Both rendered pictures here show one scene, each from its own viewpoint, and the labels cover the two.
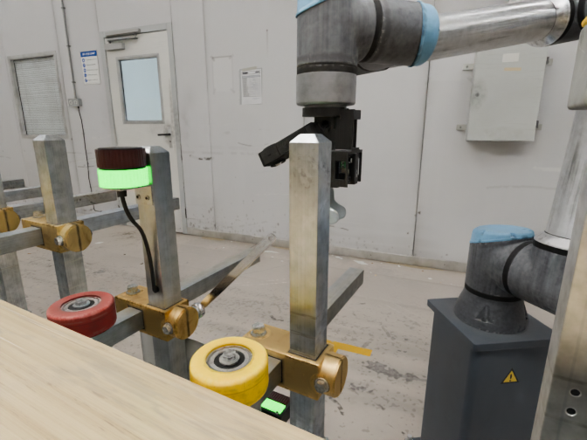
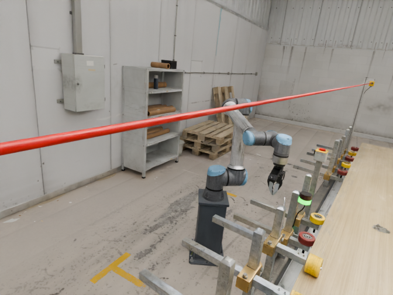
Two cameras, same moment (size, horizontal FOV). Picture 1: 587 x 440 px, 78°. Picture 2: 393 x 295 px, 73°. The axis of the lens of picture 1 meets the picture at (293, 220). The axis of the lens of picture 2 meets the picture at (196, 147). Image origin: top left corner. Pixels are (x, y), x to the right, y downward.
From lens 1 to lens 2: 1.87 m
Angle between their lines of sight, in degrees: 80
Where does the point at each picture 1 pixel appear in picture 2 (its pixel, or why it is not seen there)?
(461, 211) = (68, 153)
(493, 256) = (223, 177)
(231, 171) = not seen: outside the picture
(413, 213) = (39, 165)
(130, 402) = (332, 226)
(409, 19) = not seen: hidden behind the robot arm
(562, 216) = (238, 161)
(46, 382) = (333, 235)
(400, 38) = not seen: hidden behind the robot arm
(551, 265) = (240, 174)
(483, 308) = (220, 194)
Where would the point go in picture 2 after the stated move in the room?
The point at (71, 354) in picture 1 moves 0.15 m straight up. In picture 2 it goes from (324, 234) to (331, 209)
